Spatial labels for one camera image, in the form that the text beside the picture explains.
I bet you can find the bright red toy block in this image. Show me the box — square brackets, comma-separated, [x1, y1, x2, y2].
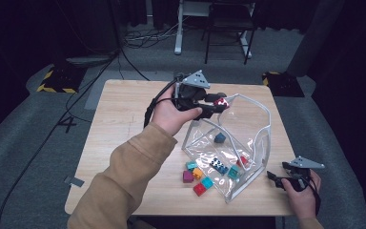
[193, 182, 208, 198]

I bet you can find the white desk frame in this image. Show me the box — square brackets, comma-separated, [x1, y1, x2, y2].
[173, 0, 255, 60]

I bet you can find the orange toy block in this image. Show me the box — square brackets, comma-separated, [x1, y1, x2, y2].
[192, 167, 205, 180]

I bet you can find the person's left hand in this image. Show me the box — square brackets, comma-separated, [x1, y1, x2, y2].
[151, 85, 204, 137]

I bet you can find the black chair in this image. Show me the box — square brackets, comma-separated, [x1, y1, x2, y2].
[200, 0, 257, 66]

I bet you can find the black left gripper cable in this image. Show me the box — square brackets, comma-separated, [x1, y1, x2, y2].
[143, 78, 178, 129]

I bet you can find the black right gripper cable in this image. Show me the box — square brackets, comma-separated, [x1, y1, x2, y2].
[308, 177, 323, 214]

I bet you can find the long black floor cable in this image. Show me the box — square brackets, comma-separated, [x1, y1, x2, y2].
[0, 47, 123, 229]

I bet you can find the light blue toy block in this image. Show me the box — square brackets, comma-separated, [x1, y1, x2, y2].
[200, 176, 214, 190]

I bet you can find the long dark blue toy block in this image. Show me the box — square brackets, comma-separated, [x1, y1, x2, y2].
[209, 156, 229, 176]

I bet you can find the person's right hand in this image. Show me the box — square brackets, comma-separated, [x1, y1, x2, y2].
[280, 169, 322, 220]

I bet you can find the dark red toy block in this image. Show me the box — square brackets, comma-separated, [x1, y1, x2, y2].
[236, 156, 250, 168]
[213, 97, 231, 109]

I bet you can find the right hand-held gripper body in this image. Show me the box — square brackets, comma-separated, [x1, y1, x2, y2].
[281, 155, 326, 193]

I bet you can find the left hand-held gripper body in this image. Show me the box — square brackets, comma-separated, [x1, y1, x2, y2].
[173, 69, 212, 113]

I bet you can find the grey curtain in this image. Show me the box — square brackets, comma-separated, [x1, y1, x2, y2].
[285, 0, 346, 77]

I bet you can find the grey tape piece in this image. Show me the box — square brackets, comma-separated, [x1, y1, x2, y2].
[63, 176, 86, 188]

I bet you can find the small dark blue toy block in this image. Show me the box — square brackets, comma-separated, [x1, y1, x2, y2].
[213, 132, 227, 144]

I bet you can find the bundle of floor cables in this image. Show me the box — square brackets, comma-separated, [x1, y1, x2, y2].
[120, 17, 187, 51]

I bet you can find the magenta toy block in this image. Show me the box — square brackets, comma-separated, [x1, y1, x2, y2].
[182, 170, 194, 184]

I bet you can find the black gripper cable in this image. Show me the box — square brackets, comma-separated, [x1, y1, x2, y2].
[308, 177, 323, 214]
[143, 78, 178, 129]

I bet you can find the black yellow striped base plate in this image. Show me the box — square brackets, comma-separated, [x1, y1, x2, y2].
[36, 63, 88, 94]
[261, 71, 305, 98]

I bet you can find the clear plastic zipper bag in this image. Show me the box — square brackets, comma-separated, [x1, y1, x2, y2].
[181, 93, 273, 204]

